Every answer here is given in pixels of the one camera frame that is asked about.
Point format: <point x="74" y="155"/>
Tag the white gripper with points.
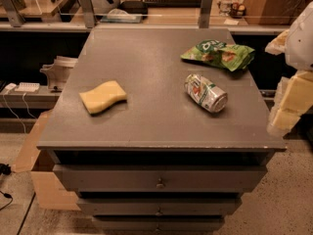
<point x="300" y="39"/>

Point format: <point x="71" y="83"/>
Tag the silver green 7up can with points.
<point x="205" y="93"/>

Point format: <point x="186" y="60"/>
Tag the green chip bag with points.
<point x="221" y="55"/>

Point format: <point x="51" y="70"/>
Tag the clear plastic bottle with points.
<point x="225" y="7"/>

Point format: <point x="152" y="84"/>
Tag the black keyboard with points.
<point x="173" y="3"/>

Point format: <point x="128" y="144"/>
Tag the grey drawer cabinet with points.
<point x="113" y="159"/>

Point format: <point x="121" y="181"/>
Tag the black bag on desk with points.
<point x="134" y="7"/>

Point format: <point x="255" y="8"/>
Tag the top drawer knob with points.
<point x="160" y="184"/>

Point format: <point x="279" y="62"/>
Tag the yellow sponge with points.
<point x="102" y="97"/>

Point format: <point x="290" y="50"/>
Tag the white plastic part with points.
<point x="58" y="72"/>

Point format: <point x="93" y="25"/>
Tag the white power strip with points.
<point x="27" y="87"/>

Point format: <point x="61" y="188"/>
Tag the cardboard box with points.
<point x="50" y="192"/>

